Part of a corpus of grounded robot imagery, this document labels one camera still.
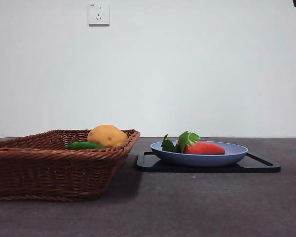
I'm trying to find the orange carrot with green leaves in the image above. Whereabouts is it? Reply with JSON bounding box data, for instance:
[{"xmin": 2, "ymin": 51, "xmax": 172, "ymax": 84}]
[{"xmin": 161, "ymin": 130, "xmax": 226, "ymax": 156}]

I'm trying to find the yellow-brown potato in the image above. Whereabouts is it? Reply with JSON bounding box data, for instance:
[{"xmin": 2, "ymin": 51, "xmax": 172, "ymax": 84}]
[{"xmin": 87, "ymin": 124, "xmax": 129, "ymax": 149}]

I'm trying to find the blue round plate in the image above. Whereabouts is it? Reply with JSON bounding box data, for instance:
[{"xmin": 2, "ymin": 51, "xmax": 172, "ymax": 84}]
[{"xmin": 150, "ymin": 140, "xmax": 249, "ymax": 167}]

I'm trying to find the green chili pepper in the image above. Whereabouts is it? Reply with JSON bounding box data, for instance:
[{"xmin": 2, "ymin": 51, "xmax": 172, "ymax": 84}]
[{"xmin": 64, "ymin": 141, "xmax": 107, "ymax": 151}]

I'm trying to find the brown wicker basket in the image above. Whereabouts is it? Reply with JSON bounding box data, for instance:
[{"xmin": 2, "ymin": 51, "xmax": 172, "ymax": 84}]
[{"xmin": 0, "ymin": 128, "xmax": 141, "ymax": 202}]

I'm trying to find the black flat tray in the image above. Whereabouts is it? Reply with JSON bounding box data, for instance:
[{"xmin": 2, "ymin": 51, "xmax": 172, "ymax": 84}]
[{"xmin": 136, "ymin": 151, "xmax": 281, "ymax": 174}]

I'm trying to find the white wall socket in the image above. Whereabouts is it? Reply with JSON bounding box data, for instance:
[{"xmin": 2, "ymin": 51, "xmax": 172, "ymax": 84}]
[{"xmin": 88, "ymin": 2, "xmax": 110, "ymax": 27}]

